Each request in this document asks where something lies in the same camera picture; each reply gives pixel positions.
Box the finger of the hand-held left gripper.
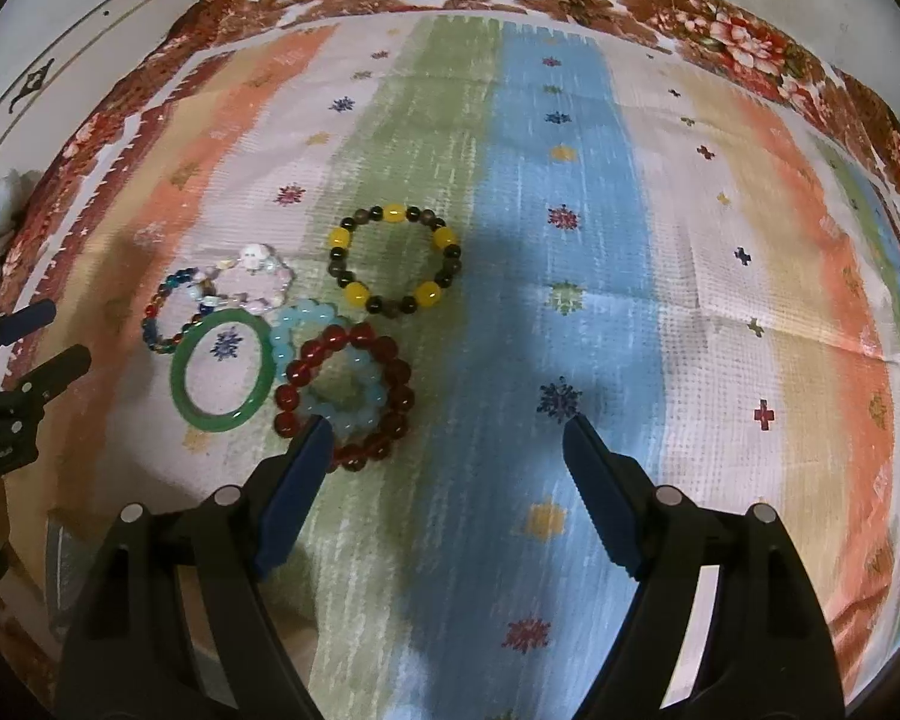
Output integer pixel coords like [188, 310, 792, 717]
[0, 298, 58, 347]
[0, 344, 93, 410]

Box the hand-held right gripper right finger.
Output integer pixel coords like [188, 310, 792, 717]
[562, 414, 845, 720]

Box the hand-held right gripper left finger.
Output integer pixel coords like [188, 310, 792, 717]
[58, 414, 335, 720]

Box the multicolour small bead bracelet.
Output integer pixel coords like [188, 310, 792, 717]
[141, 264, 223, 356]

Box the green jade bangle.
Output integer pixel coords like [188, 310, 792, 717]
[169, 307, 279, 434]

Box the light blue bead bracelet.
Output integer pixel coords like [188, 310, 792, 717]
[270, 298, 388, 442]

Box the pink and white bead bracelet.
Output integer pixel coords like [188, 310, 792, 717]
[195, 242, 298, 316]

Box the yellow and dark bead bracelet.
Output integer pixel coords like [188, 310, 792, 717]
[324, 202, 464, 317]

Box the striped pastel blanket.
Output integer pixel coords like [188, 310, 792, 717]
[0, 11, 900, 720]

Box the white headboard panel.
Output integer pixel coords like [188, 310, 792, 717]
[0, 0, 230, 196]

